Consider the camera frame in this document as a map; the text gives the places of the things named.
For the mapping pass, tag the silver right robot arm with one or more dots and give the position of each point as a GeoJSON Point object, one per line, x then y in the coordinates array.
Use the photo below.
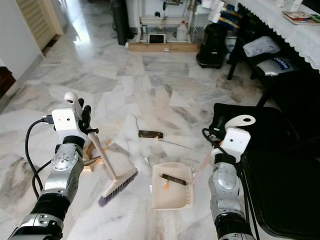
{"type": "Point", "coordinates": [225, 190]}

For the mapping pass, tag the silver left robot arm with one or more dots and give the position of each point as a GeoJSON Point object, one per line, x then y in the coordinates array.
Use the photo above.
{"type": "Point", "coordinates": [62, 172]}

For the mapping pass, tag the brown snack wrapper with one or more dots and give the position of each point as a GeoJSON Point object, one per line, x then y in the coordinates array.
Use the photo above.
{"type": "Point", "coordinates": [150, 134]}
{"type": "Point", "coordinates": [175, 179]}

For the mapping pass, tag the small orange scrap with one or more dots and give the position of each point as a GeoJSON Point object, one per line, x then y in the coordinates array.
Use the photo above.
{"type": "Point", "coordinates": [166, 186]}

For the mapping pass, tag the large black fabric bag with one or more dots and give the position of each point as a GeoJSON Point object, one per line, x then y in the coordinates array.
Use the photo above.
{"type": "Point", "coordinates": [285, 175]}

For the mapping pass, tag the black vacuum cleaner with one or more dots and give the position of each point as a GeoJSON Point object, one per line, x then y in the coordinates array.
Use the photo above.
{"type": "Point", "coordinates": [211, 47]}

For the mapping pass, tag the black metal chair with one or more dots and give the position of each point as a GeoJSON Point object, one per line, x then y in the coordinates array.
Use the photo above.
{"type": "Point", "coordinates": [295, 90]}

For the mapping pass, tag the silver and blue pack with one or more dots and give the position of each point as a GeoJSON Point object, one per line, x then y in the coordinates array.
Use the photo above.
{"type": "Point", "coordinates": [277, 66]}

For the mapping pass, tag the tall black bin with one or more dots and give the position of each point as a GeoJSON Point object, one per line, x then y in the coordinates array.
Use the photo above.
{"type": "Point", "coordinates": [121, 22]}

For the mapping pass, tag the white plastic bag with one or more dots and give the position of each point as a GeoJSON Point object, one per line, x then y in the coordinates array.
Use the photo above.
{"type": "Point", "coordinates": [261, 46]}

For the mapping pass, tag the long wooden board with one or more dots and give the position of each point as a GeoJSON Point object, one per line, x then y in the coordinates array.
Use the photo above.
{"type": "Point", "coordinates": [164, 47]}

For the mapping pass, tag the small white box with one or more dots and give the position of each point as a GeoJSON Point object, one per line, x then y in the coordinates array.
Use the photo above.
{"type": "Point", "coordinates": [157, 39]}

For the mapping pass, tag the wooden louvre door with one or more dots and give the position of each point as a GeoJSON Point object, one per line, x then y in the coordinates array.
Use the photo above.
{"type": "Point", "coordinates": [39, 20]}

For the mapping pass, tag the white plastic jug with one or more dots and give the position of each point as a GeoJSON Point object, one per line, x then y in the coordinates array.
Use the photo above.
{"type": "Point", "coordinates": [181, 32]}

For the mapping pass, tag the white metal shelf rack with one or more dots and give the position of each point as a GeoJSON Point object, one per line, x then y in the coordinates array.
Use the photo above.
{"type": "Point", "coordinates": [155, 20]}

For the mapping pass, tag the table with white tablecloth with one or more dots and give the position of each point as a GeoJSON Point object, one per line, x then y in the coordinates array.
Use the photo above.
{"type": "Point", "coordinates": [270, 20]}

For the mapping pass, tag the colourful book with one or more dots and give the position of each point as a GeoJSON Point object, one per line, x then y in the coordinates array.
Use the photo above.
{"type": "Point", "coordinates": [302, 18]}

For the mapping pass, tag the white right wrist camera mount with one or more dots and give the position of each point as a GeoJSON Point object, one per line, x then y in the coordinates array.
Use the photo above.
{"type": "Point", "coordinates": [236, 141]}

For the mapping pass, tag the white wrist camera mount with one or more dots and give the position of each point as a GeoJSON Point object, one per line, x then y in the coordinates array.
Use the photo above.
{"type": "Point", "coordinates": [65, 121]}
{"type": "Point", "coordinates": [236, 141]}

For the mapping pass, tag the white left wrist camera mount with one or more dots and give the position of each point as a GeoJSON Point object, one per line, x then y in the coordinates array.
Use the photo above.
{"type": "Point", "coordinates": [65, 121]}

